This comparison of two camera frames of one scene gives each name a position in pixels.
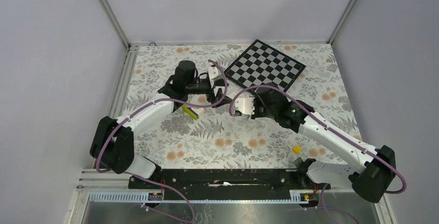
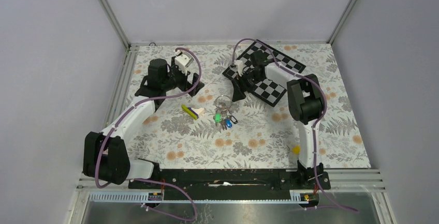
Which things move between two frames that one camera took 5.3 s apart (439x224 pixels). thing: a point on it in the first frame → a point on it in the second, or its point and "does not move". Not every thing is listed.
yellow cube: [296, 149] does not move
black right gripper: [257, 114] → [238, 84]
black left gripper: [210, 95] → [186, 85]
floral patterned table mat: [218, 138] does not move
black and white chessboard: [260, 64] does not move
